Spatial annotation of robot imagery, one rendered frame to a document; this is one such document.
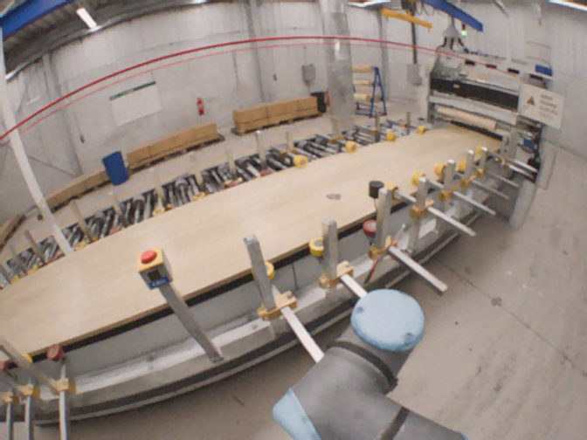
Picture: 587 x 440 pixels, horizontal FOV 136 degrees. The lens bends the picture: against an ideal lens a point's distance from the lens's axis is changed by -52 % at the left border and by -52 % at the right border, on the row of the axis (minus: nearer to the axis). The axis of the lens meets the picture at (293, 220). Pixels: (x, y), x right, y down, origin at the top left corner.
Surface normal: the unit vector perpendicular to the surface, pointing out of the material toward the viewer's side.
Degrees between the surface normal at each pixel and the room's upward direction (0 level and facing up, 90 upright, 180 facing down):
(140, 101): 90
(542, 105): 90
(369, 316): 6
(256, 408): 0
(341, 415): 9
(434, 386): 0
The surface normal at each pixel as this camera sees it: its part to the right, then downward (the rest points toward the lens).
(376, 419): -0.01, -0.88
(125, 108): 0.50, 0.44
